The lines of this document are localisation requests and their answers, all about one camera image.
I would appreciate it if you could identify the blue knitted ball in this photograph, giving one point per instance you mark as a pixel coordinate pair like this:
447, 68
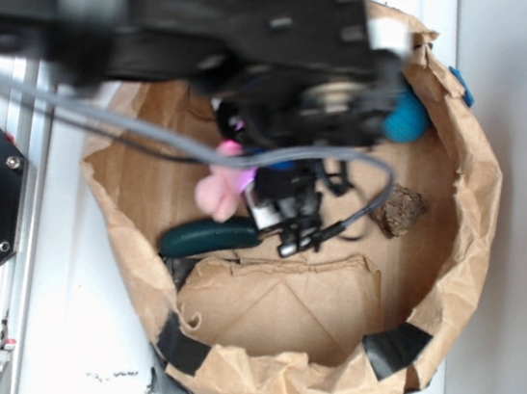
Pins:
409, 121

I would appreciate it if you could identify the brown rock-like toy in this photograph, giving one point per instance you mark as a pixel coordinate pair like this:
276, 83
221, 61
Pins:
400, 212

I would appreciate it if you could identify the crumpled brown paper bag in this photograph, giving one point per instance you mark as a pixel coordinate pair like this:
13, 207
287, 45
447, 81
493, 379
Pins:
370, 317

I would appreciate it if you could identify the pink plush bunny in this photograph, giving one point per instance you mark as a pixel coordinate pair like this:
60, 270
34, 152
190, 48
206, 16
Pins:
219, 194

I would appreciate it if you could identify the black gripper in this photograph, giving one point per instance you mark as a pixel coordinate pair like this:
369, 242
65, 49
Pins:
261, 115

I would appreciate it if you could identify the blue tape strip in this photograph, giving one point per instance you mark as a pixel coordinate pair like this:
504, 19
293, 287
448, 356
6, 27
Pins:
467, 96

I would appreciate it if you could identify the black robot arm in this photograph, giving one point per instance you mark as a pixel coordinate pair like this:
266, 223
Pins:
298, 81

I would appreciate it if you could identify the dark green toy cucumber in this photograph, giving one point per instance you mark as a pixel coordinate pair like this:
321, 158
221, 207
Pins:
206, 235

